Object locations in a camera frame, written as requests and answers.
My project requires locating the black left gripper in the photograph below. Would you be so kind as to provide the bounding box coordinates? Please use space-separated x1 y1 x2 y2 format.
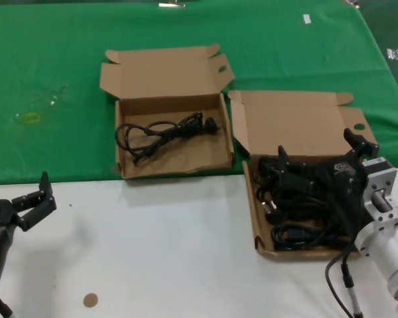
0 171 58 233

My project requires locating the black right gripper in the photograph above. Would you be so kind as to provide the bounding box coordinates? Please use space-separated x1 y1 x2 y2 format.
278 127 379 238

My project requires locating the black power cable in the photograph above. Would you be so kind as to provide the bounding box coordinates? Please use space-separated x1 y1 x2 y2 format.
115 111 224 166
260 188 332 223
271 222 352 252
254 157 283 186

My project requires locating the open brown cardboard box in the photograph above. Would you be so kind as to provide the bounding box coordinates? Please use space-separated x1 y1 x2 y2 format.
99 44 235 180
228 89 379 262

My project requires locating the round brown cardboard disc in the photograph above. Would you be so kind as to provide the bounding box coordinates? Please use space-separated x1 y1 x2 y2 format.
83 293 99 309

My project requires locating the green table cloth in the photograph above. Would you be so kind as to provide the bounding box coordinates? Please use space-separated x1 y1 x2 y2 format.
0 3 398 185

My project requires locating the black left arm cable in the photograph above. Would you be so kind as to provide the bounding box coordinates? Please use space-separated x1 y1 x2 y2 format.
0 294 14 318

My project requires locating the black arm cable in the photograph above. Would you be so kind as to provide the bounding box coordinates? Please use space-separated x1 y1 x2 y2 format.
324 246 352 318
0 294 14 318

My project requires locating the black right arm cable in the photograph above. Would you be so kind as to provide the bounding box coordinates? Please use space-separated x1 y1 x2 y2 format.
324 246 352 318

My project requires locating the silver-tipped connector cable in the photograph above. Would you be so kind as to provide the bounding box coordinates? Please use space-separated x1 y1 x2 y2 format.
339 254 364 318

